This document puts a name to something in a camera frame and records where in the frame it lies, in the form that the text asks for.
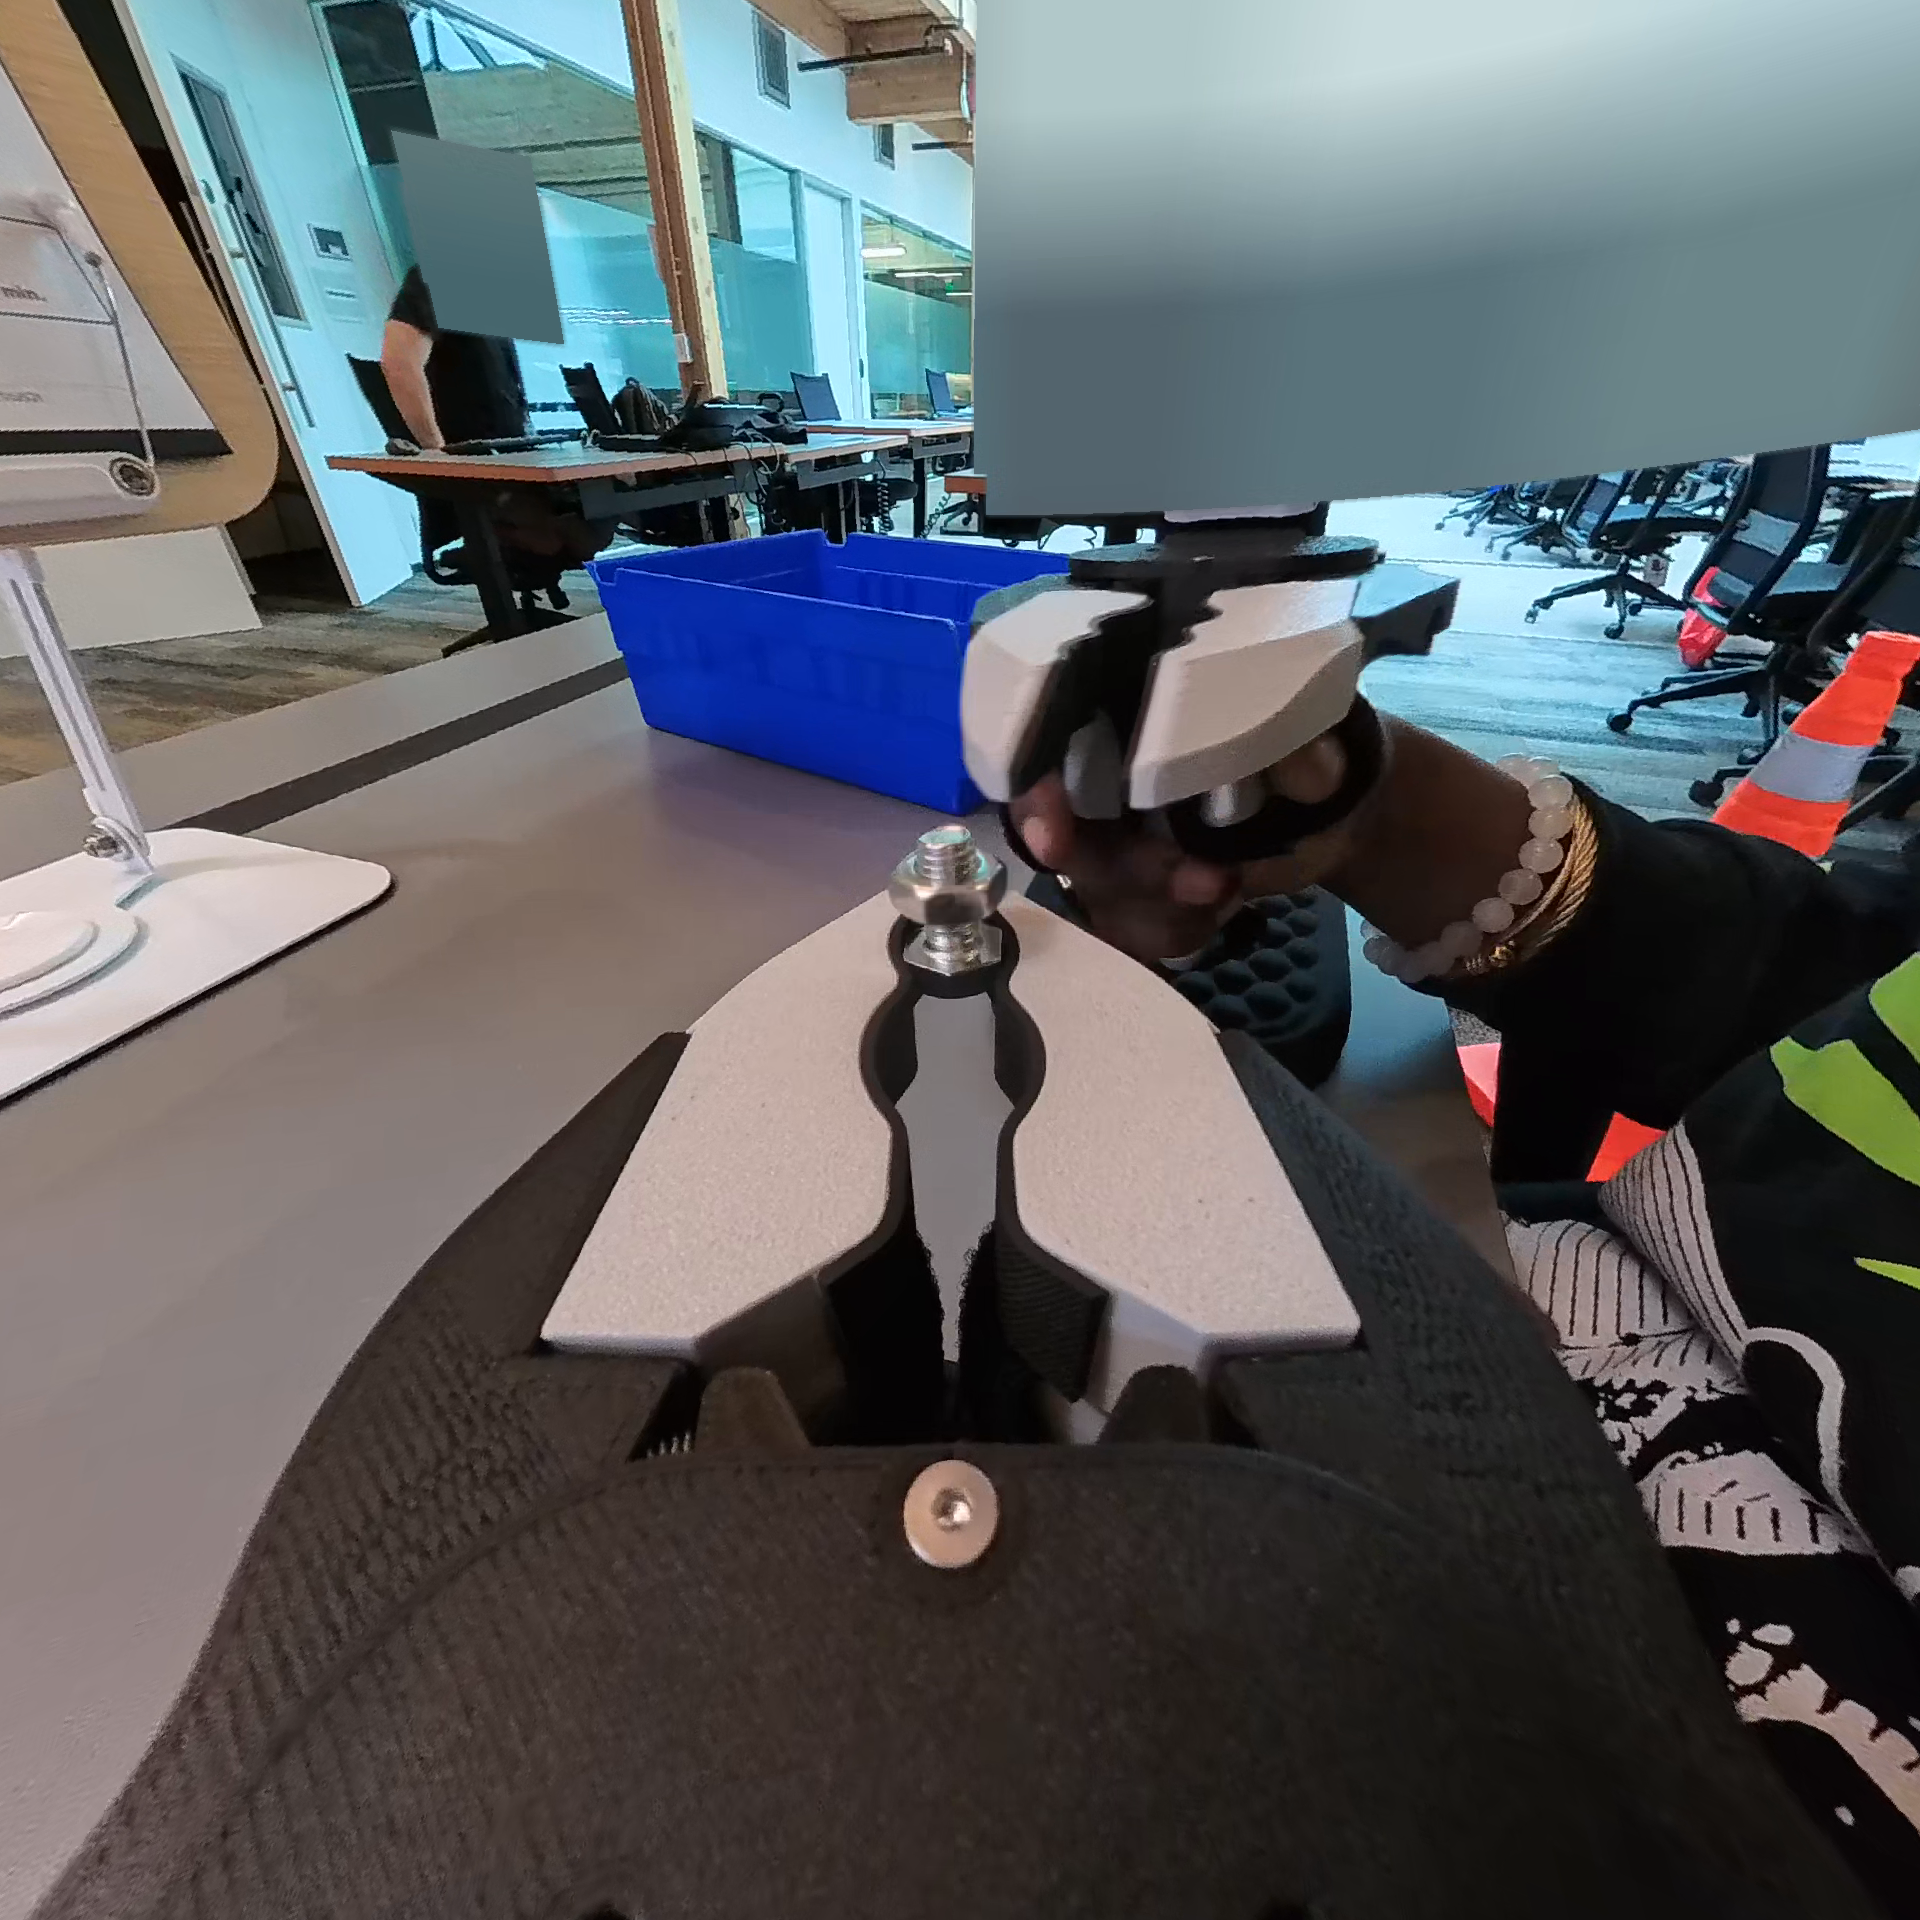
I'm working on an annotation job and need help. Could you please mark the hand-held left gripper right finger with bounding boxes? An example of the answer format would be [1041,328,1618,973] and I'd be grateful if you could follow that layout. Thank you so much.
[978,892,1372,1419]

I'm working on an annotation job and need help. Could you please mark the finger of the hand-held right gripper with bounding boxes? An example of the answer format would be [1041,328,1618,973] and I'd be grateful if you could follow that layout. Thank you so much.
[959,579,1164,811]
[1126,572,1374,811]

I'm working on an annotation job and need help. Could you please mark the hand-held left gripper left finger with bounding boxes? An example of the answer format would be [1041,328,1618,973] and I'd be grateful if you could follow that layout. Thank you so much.
[541,887,921,1419]

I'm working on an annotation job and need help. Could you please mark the long thin silver bolt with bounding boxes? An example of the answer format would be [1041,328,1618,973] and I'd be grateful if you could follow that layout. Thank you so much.
[894,825,1010,979]

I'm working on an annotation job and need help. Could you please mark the large blue plastic bin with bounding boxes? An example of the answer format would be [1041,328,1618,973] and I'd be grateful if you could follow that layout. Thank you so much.
[588,528,1072,815]

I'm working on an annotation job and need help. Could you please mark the person's right forearm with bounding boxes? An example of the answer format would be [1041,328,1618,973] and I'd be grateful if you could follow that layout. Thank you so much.
[1412,808,1866,1192]

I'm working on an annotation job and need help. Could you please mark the person's right hand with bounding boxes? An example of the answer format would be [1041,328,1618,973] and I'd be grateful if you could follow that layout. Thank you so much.
[1006,786,1434,966]

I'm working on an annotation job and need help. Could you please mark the black mesh cushion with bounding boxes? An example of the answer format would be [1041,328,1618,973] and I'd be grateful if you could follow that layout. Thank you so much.
[1151,887,1355,1091]

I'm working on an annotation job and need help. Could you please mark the black office chair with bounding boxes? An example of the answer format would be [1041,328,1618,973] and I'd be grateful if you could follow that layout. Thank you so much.
[1614,491,1920,743]
[1515,446,1840,652]

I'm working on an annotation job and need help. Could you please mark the wooden office desk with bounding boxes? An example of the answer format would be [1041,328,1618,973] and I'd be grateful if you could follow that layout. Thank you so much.
[329,427,908,652]

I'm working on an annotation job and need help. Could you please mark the sign on white stand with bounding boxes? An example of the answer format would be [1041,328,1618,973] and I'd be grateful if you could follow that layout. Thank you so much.
[0,56,395,1109]

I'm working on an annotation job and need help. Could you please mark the person's black printed shirt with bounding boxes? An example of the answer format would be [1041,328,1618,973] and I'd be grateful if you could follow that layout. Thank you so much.
[1500,872,1920,1920]

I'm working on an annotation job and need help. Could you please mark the beaded bracelets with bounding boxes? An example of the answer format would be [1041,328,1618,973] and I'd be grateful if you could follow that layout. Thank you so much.
[1365,754,1604,990]

